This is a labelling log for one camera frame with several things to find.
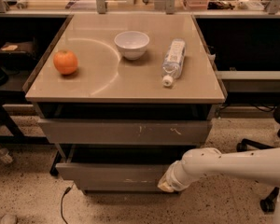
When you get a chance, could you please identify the white and yellow gripper body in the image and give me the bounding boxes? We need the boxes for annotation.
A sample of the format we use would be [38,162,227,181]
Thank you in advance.
[158,176,175,193]

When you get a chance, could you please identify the grey drawer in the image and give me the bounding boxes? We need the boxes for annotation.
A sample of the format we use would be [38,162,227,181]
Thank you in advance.
[38,119,212,146]
[55,145,190,192]

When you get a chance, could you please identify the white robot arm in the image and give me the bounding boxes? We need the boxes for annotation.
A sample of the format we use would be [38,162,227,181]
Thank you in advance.
[158,147,280,224]

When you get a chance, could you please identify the grey top drawer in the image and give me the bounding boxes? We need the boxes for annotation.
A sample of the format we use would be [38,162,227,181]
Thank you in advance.
[38,119,212,146]

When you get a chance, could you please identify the grey drawer cabinet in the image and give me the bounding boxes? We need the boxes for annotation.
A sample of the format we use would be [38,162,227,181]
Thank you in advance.
[22,13,228,195]

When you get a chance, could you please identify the clear plastic water bottle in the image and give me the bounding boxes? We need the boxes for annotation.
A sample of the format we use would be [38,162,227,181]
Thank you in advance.
[161,39,186,87]

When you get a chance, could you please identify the black office chair base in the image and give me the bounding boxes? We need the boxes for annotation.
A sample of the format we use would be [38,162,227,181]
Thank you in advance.
[235,98,280,213]

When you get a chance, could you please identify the white ceramic bowl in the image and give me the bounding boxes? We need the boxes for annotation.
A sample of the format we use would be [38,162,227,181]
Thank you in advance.
[114,31,150,60]

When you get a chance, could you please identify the orange fruit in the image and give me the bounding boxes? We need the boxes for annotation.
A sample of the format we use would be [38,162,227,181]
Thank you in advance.
[53,49,77,75]

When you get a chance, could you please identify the small bottle on floor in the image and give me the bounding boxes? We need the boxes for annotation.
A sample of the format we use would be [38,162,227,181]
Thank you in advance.
[0,146,13,164]

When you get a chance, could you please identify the black cable on floor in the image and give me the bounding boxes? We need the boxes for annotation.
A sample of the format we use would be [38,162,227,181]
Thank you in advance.
[59,186,73,224]

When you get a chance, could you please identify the black table leg frame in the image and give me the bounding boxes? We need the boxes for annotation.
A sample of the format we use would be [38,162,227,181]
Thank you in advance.
[0,100,49,145]

